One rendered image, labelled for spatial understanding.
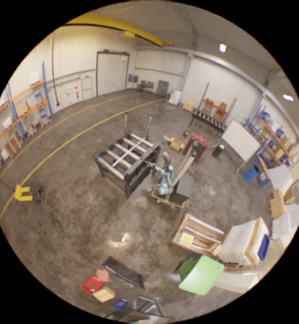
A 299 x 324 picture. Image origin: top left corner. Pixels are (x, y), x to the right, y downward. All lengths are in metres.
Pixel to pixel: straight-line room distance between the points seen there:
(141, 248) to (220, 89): 11.97
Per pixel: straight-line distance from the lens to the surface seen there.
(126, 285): 2.18
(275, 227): 8.08
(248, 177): 6.21
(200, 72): 11.50
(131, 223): 2.63
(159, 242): 2.72
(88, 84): 10.81
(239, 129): 5.53
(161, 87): 12.00
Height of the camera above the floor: 2.62
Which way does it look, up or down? 50 degrees down
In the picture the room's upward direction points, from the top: 14 degrees clockwise
